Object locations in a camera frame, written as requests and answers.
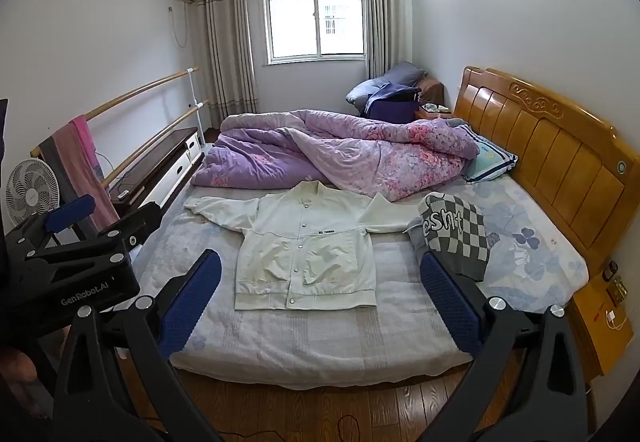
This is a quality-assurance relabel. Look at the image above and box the brass socket panel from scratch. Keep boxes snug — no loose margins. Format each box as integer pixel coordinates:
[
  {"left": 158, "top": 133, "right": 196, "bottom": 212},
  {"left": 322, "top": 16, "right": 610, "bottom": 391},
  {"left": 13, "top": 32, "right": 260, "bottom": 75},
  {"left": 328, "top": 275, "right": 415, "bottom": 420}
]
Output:
[{"left": 607, "top": 276, "right": 629, "bottom": 302}]

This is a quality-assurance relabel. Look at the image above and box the white rail post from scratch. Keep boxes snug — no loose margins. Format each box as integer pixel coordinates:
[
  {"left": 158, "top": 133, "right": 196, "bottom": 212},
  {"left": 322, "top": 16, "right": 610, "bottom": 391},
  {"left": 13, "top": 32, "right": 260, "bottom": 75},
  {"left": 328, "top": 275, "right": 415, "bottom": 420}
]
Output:
[{"left": 186, "top": 68, "right": 204, "bottom": 143}]

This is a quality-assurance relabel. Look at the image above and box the pink towel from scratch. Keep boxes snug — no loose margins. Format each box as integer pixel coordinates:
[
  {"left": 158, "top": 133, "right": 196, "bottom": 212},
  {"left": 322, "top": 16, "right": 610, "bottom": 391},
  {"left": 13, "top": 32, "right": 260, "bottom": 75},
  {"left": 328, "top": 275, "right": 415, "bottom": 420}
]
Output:
[{"left": 52, "top": 116, "right": 121, "bottom": 225}]

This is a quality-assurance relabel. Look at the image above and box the small wooden nightstand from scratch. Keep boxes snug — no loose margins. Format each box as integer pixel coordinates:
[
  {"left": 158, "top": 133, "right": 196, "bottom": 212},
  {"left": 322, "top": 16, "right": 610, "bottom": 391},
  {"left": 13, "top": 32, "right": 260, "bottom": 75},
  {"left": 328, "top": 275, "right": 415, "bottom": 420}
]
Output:
[{"left": 415, "top": 103, "right": 455, "bottom": 123}]

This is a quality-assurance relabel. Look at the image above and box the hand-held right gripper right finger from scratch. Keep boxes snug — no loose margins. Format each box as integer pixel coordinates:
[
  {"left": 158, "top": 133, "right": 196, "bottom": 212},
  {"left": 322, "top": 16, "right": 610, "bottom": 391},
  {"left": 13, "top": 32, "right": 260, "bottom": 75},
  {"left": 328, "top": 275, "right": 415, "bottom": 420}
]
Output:
[{"left": 420, "top": 251, "right": 590, "bottom": 442}]

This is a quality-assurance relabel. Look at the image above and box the grey checkered sweater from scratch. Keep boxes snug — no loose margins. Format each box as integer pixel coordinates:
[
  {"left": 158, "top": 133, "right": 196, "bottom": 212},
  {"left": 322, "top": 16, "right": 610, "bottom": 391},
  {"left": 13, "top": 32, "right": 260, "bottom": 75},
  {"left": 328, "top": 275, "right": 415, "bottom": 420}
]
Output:
[{"left": 407, "top": 192, "right": 493, "bottom": 283}]

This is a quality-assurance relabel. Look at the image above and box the light blue patterned pillow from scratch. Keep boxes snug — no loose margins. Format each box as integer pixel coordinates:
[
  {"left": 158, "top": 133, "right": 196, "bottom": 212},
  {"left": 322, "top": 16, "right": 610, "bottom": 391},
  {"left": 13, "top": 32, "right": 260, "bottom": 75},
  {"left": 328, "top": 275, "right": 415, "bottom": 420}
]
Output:
[{"left": 462, "top": 134, "right": 518, "bottom": 184}]

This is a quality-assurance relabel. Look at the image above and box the white standing fan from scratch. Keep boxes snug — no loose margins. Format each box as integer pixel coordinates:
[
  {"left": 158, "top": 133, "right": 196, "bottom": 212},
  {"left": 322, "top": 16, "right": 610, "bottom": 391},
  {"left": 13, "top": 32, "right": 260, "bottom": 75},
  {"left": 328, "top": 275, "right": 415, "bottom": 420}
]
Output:
[{"left": 6, "top": 158, "right": 61, "bottom": 228}]

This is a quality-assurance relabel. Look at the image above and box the white framed window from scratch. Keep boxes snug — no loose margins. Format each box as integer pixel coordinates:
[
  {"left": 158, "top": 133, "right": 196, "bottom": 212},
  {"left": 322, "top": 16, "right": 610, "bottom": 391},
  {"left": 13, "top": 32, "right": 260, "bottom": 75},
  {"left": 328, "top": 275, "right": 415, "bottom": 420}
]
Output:
[{"left": 258, "top": 0, "right": 367, "bottom": 65}]

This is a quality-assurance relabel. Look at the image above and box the grey striped curtain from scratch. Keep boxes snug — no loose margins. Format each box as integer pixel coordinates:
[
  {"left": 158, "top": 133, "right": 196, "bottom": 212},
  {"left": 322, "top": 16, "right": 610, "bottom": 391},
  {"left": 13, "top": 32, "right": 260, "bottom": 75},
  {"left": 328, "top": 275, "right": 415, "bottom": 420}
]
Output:
[
  {"left": 192, "top": 0, "right": 258, "bottom": 129},
  {"left": 363, "top": 0, "right": 415, "bottom": 82}
]

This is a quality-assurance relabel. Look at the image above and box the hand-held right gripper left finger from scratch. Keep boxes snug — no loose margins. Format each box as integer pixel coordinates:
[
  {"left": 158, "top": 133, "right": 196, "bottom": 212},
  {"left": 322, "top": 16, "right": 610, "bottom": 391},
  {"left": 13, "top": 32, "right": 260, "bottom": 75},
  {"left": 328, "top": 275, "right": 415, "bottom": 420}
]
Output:
[{"left": 52, "top": 249, "right": 222, "bottom": 442}]

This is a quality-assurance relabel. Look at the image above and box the white charging cable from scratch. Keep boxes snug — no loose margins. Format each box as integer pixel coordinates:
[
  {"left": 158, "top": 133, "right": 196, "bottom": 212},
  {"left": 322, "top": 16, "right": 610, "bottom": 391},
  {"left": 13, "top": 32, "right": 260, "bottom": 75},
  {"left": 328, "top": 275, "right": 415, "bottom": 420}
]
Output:
[{"left": 602, "top": 309, "right": 631, "bottom": 330}]

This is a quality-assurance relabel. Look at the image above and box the long wooden rail bar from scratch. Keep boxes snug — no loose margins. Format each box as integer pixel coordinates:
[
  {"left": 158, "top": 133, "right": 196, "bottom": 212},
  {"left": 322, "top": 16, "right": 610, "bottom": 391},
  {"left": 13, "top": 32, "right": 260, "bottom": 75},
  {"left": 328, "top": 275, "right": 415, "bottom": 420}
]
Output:
[
  {"left": 102, "top": 98, "right": 211, "bottom": 188},
  {"left": 30, "top": 67, "right": 200, "bottom": 158}
]

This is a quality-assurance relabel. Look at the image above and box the bed with floral sheet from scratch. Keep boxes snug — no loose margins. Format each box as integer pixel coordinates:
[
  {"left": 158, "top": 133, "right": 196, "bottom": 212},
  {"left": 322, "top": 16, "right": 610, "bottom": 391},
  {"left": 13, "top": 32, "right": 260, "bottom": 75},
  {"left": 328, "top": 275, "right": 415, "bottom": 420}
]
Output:
[{"left": 135, "top": 172, "right": 590, "bottom": 375}]

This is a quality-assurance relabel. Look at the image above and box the grey hanging cloth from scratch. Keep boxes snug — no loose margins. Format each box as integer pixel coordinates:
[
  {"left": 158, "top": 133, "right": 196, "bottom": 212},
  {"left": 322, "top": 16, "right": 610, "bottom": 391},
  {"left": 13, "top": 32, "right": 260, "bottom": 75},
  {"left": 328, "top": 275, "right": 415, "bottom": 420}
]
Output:
[{"left": 39, "top": 132, "right": 76, "bottom": 208}]

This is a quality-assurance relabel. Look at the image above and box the purple floral quilt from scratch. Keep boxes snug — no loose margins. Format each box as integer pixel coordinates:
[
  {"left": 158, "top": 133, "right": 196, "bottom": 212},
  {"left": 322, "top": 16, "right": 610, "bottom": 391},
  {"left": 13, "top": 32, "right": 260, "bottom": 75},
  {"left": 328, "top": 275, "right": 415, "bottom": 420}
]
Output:
[{"left": 191, "top": 109, "right": 480, "bottom": 203}]

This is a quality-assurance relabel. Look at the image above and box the air conditioner cord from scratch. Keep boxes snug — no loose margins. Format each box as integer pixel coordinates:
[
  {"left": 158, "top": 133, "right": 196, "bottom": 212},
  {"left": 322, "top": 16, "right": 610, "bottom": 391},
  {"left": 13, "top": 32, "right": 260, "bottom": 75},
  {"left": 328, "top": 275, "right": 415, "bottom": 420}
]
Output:
[{"left": 167, "top": 0, "right": 192, "bottom": 48}]

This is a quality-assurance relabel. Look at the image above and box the brown chair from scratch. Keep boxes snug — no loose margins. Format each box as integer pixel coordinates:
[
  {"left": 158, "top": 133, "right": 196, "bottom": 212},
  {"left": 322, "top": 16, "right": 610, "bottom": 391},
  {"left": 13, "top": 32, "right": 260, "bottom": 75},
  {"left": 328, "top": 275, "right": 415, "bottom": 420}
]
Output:
[{"left": 417, "top": 77, "right": 446, "bottom": 108}]

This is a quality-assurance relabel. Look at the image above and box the white button jacket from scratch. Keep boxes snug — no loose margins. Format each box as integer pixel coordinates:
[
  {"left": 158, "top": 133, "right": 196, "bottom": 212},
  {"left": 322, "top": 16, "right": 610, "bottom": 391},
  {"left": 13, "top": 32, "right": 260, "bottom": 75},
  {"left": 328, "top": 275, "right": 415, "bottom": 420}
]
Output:
[{"left": 183, "top": 181, "right": 421, "bottom": 312}]

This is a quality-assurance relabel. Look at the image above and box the wooden headboard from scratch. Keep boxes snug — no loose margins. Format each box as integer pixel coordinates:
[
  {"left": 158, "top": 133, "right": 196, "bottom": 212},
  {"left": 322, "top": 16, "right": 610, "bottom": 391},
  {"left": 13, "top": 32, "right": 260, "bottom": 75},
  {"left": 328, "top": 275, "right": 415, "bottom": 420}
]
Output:
[{"left": 454, "top": 66, "right": 628, "bottom": 273}]

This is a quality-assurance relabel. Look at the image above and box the wooden bedside cabinet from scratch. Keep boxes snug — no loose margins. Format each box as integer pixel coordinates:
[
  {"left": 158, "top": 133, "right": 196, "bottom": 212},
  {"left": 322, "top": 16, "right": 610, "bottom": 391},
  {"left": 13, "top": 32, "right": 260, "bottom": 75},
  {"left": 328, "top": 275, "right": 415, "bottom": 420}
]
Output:
[{"left": 570, "top": 267, "right": 636, "bottom": 383}]

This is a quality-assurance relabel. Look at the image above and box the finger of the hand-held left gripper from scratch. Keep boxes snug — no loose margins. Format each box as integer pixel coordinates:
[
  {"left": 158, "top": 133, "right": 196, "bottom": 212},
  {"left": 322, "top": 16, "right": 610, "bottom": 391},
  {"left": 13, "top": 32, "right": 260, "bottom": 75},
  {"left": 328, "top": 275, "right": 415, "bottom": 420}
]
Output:
[
  {"left": 5, "top": 198, "right": 97, "bottom": 249},
  {"left": 30, "top": 202, "right": 163, "bottom": 260}
]

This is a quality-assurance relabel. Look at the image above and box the dark wood tv cabinet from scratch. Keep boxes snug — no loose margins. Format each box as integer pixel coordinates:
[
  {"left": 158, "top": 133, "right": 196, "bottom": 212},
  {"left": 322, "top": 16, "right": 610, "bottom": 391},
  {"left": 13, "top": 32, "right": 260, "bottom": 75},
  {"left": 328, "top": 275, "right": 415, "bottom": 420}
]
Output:
[{"left": 107, "top": 127, "right": 206, "bottom": 223}]

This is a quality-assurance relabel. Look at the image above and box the person's left forearm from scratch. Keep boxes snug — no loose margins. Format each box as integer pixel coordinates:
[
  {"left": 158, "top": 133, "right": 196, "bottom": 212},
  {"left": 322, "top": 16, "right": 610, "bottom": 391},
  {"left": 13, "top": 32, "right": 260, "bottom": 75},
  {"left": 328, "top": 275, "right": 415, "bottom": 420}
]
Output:
[{"left": 0, "top": 347, "right": 41, "bottom": 418}]

